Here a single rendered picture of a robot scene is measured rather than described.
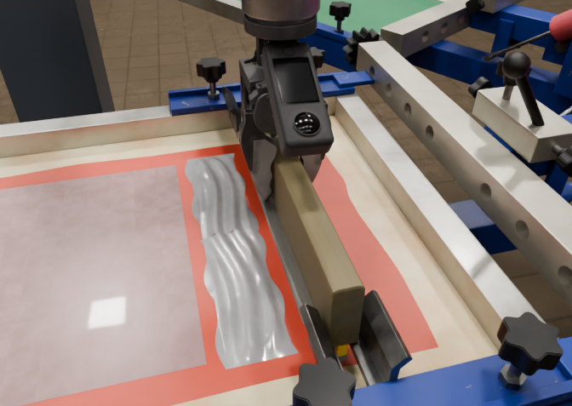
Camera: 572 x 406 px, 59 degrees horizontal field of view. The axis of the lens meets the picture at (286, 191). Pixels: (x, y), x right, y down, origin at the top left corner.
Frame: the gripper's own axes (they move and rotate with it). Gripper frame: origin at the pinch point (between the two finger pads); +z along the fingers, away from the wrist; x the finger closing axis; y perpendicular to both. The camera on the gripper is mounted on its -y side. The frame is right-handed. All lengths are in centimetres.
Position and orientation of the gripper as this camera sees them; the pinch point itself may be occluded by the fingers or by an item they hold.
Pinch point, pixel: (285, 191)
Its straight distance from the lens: 59.1
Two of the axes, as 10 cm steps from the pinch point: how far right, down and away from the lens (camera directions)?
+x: -9.7, 1.5, -2.0
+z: 0.0, 7.9, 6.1
